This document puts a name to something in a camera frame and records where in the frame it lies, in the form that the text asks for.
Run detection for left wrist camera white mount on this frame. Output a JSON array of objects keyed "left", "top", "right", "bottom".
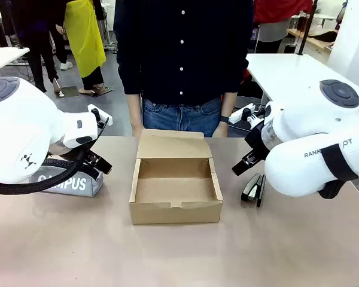
[{"left": 87, "top": 103, "right": 112, "bottom": 128}]

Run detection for dark floor mat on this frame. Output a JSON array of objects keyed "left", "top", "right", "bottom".
[{"left": 78, "top": 85, "right": 114, "bottom": 97}]

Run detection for small white table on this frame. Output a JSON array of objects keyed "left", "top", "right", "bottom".
[{"left": 0, "top": 47, "right": 31, "bottom": 79}]

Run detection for person in black clothes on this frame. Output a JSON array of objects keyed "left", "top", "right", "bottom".
[{"left": 0, "top": 0, "right": 68, "bottom": 93}]

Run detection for brown floor board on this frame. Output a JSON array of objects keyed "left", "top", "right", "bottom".
[{"left": 61, "top": 86, "right": 80, "bottom": 98}]

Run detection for brown cardboard box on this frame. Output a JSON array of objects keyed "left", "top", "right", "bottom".
[{"left": 128, "top": 129, "right": 224, "bottom": 225}]

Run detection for person's right hand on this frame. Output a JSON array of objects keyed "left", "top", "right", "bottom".
[{"left": 130, "top": 119, "right": 144, "bottom": 138}]

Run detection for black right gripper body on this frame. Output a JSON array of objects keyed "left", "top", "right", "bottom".
[{"left": 244, "top": 121, "right": 270, "bottom": 158}]

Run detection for person's left hand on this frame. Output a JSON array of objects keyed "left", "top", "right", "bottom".
[{"left": 212, "top": 121, "right": 229, "bottom": 138}]

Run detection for black vertical pole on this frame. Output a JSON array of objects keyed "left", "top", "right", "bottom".
[{"left": 297, "top": 0, "right": 319, "bottom": 56}]

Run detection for black velcro cable strap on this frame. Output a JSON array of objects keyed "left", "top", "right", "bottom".
[{"left": 318, "top": 143, "right": 359, "bottom": 200}]

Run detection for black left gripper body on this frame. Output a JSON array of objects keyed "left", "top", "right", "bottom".
[{"left": 84, "top": 150, "right": 101, "bottom": 165}]

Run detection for person in red top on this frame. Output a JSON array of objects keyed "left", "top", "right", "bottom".
[{"left": 252, "top": 0, "right": 314, "bottom": 54}]

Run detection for person's left forearm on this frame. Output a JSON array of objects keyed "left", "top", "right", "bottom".
[{"left": 220, "top": 91, "right": 239, "bottom": 118}]

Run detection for black stapler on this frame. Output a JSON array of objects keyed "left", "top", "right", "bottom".
[{"left": 241, "top": 173, "right": 267, "bottom": 208}]

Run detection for person's dark button shirt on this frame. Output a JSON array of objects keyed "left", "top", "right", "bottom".
[{"left": 112, "top": 0, "right": 254, "bottom": 105}]

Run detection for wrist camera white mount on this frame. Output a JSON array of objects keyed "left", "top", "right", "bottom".
[
  {"left": 229, "top": 102, "right": 267, "bottom": 128},
  {"left": 87, "top": 103, "right": 112, "bottom": 128}
]

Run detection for grey Campus pencil case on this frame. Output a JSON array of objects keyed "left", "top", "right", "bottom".
[{"left": 29, "top": 167, "right": 105, "bottom": 199}]

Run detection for brown bottle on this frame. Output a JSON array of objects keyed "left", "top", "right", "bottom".
[{"left": 297, "top": 11, "right": 308, "bottom": 31}]

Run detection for large white table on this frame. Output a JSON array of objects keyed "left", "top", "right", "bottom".
[{"left": 245, "top": 53, "right": 342, "bottom": 106}]

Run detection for person's blue jeans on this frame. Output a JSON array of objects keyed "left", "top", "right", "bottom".
[{"left": 142, "top": 97, "right": 224, "bottom": 138}]

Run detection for black corrugated cable conduit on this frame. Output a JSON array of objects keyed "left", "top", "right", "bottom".
[{"left": 0, "top": 116, "right": 110, "bottom": 194}]

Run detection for wooden workbench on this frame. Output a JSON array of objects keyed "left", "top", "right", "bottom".
[{"left": 287, "top": 28, "right": 333, "bottom": 55}]

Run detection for person's right forearm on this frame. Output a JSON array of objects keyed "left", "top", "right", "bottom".
[{"left": 126, "top": 92, "right": 144, "bottom": 121}]

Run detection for person in yellow apron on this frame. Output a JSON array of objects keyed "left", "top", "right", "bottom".
[{"left": 62, "top": 0, "right": 113, "bottom": 96}]

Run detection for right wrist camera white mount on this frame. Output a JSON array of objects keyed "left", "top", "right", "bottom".
[{"left": 229, "top": 102, "right": 267, "bottom": 128}]

